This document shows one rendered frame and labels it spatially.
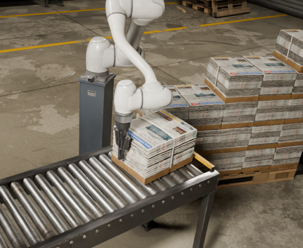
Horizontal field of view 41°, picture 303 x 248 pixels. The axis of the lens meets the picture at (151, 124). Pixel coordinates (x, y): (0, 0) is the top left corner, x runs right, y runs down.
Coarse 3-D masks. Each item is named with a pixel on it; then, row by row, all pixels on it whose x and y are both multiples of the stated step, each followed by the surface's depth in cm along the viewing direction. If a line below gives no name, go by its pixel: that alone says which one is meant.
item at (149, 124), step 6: (138, 120) 225; (144, 120) 226; (150, 120) 227; (150, 126) 221; (156, 126) 221; (162, 132) 216; (168, 132) 216; (168, 138) 211; (174, 150) 217; (168, 156) 215; (174, 156) 220; (168, 162) 219
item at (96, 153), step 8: (88, 152) 234; (96, 152) 234; (104, 152) 235; (64, 160) 224; (72, 160) 225; (80, 160) 226; (88, 160) 230; (40, 168) 216; (48, 168) 216; (56, 168) 218; (80, 168) 229; (16, 176) 208; (24, 176) 209; (32, 176) 210; (72, 176) 228; (0, 184) 201; (8, 184) 203; (0, 200) 205
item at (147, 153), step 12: (132, 120) 224; (132, 132) 212; (144, 132) 214; (156, 132) 215; (132, 144) 208; (144, 144) 204; (156, 144) 205; (168, 144) 209; (132, 156) 213; (144, 156) 205; (156, 156) 208; (132, 168) 215; (144, 168) 208; (156, 168) 213
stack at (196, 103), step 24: (192, 96) 307; (216, 96) 311; (192, 120) 300; (216, 120) 307; (240, 120) 315; (264, 120) 322; (216, 144) 320; (240, 144) 327; (264, 144) 336; (216, 168) 333; (240, 168) 342
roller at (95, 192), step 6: (72, 168) 219; (78, 168) 219; (72, 174) 219; (78, 174) 215; (84, 174) 216; (78, 180) 214; (84, 180) 211; (90, 180) 212; (84, 186) 210; (90, 186) 207; (90, 192) 206; (96, 192) 203; (96, 198) 201; (102, 198) 200; (102, 204) 198; (108, 204) 196; (108, 210) 194; (114, 210) 193
